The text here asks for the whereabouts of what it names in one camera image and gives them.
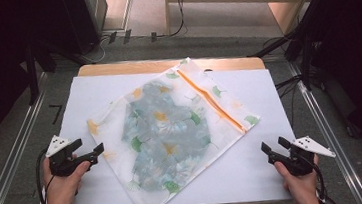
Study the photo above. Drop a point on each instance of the person's right hand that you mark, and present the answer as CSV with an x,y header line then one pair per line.
x,y
302,184

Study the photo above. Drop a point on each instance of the black metal stand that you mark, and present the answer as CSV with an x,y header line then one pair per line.
x,y
32,76
305,60

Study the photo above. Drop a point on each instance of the white leaf-print mesh laundry bag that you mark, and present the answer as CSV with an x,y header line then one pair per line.
x,y
181,92

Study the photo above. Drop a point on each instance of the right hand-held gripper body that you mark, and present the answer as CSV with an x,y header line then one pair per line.
x,y
303,159

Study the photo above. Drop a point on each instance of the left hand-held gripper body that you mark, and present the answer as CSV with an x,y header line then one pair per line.
x,y
61,160

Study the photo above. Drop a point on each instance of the metal floor rail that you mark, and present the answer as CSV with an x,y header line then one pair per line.
x,y
329,134
10,155

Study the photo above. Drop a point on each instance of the white table cover sheet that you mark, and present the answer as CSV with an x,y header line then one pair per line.
x,y
263,174

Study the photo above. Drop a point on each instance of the black cabinet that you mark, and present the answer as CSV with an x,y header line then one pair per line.
x,y
85,17

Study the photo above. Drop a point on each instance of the person's left hand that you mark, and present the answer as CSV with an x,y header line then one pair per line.
x,y
60,190

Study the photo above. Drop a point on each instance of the blue floral garment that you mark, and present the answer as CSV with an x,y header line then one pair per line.
x,y
162,134

